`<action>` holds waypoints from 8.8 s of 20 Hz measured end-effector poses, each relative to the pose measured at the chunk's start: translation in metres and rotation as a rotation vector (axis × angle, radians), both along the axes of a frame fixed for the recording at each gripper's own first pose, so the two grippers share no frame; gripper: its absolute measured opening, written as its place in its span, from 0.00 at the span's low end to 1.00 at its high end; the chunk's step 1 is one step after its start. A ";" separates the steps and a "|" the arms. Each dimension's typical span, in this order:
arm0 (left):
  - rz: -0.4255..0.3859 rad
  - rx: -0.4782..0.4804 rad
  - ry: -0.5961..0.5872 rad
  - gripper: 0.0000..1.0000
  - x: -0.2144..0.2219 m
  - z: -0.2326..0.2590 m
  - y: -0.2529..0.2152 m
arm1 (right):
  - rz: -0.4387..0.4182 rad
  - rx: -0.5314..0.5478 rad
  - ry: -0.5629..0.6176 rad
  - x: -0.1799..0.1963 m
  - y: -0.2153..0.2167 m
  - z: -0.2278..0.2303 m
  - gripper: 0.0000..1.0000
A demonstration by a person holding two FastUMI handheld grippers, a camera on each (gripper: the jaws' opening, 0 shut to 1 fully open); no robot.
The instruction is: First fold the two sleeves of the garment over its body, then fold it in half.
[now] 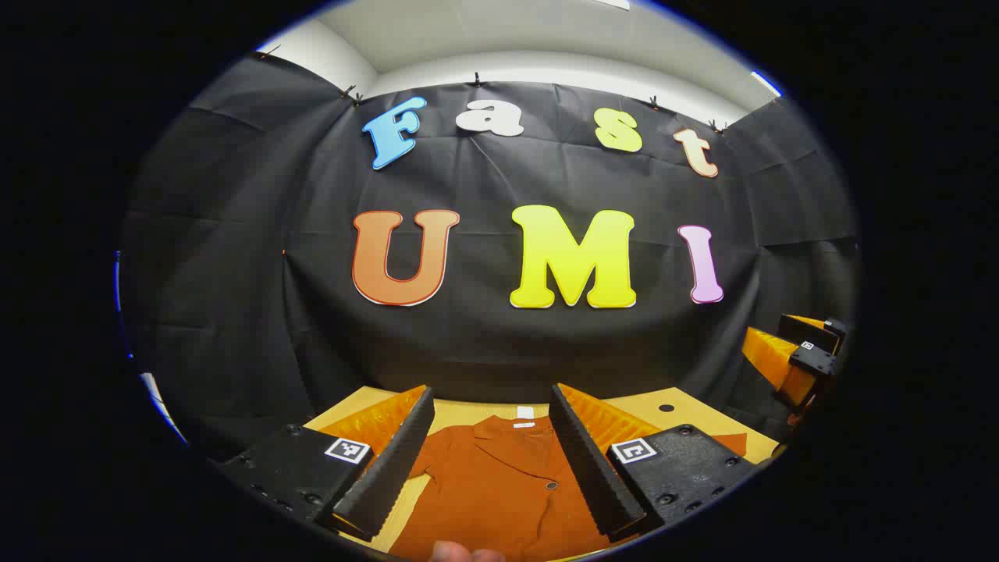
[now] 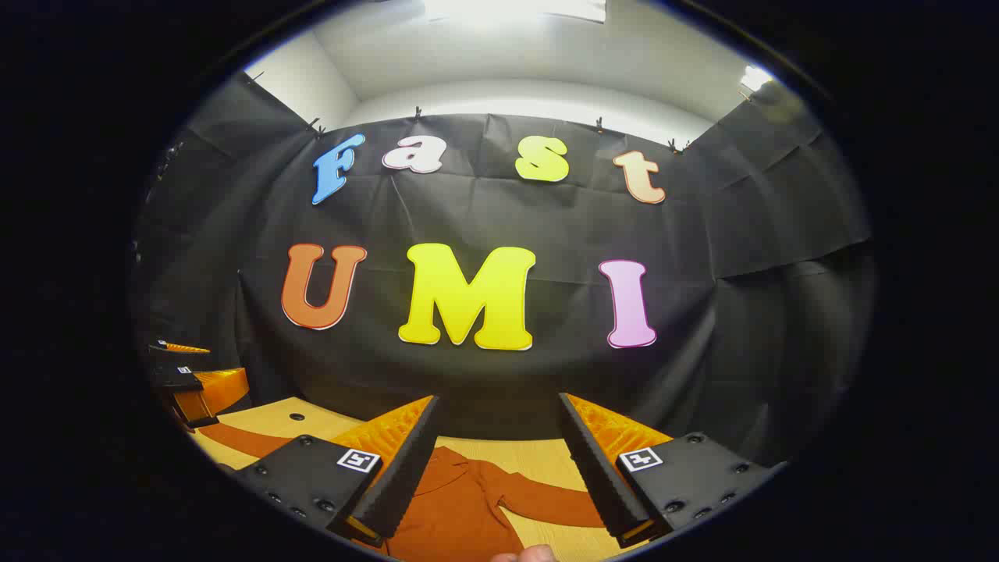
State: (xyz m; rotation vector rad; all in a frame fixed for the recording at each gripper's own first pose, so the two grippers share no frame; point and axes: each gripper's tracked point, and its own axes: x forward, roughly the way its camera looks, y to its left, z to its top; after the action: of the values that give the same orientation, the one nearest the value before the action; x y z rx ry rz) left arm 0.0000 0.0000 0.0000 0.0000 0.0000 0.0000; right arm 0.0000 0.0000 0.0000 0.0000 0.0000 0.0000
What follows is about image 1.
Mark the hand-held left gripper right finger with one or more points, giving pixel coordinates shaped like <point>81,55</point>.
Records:
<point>593,476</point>

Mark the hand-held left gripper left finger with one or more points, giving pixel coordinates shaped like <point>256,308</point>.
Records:
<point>390,468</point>

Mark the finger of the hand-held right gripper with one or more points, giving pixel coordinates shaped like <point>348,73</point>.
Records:
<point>804,329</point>
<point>815,361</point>

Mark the rust orange shirt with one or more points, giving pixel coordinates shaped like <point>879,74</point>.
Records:
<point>499,492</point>

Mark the white paper hang tag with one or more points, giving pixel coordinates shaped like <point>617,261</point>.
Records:
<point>525,413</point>

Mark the black backdrop cloth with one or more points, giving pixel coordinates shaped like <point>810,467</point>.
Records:
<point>468,351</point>

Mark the white panel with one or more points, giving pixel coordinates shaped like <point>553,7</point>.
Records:
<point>156,398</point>

